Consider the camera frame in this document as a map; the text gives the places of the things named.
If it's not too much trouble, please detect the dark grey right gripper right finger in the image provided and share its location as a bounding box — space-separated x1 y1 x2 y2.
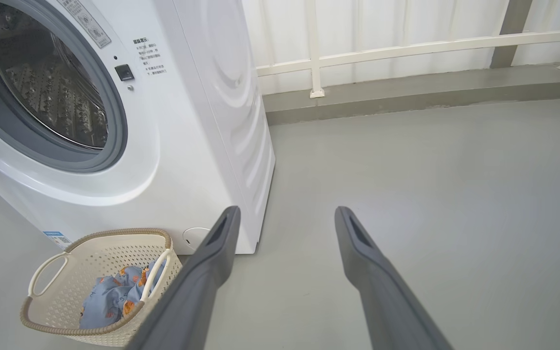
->
334 206 455 350

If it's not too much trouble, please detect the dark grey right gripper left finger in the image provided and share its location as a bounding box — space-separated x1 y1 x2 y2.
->
127 206 242 350

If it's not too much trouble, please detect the blue cartoon print garment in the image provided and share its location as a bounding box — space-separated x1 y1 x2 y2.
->
80 275 132 330
115 260 166 312

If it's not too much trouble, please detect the white front-load washing machine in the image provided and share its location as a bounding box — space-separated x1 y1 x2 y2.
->
0 0 276 255

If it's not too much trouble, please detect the stainless steel washing machine drum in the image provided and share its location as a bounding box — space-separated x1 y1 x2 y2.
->
0 0 109 150

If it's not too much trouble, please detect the round white filter cover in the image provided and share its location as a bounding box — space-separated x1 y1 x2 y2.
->
183 227 211 251

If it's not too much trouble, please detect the cream perforated laundry basket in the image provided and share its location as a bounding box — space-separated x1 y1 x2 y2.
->
20 228 183 348

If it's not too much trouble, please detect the blue energy label sticker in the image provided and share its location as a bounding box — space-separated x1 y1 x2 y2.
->
43 231 72 248

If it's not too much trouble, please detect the white metal railing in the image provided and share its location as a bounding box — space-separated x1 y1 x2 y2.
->
256 0 560 99

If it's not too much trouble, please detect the grey square pillar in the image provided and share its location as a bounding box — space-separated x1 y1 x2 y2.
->
490 0 534 69

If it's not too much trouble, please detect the grey warning sticker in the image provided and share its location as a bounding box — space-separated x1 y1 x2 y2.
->
56 0 112 48

